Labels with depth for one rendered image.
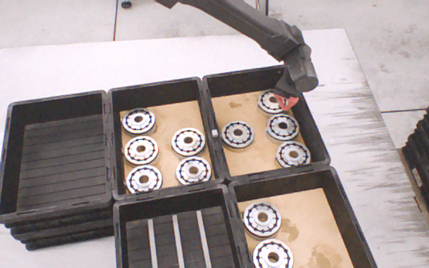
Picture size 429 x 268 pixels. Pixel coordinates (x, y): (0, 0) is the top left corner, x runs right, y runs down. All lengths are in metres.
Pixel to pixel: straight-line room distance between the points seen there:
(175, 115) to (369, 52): 1.88
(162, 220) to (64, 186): 0.31
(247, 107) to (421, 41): 2.02
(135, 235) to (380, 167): 0.84
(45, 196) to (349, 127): 1.05
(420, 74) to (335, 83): 1.32
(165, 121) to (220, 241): 0.44
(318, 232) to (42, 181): 0.80
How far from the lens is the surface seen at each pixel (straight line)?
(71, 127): 1.39
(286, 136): 1.28
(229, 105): 1.37
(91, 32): 3.06
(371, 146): 1.53
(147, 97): 1.35
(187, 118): 1.34
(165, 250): 1.13
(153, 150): 1.24
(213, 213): 1.16
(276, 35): 0.96
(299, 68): 1.00
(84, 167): 1.29
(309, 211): 1.19
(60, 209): 1.12
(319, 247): 1.15
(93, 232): 1.28
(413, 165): 2.23
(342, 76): 1.72
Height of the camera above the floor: 1.88
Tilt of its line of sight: 54 degrees down
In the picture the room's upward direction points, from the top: straight up
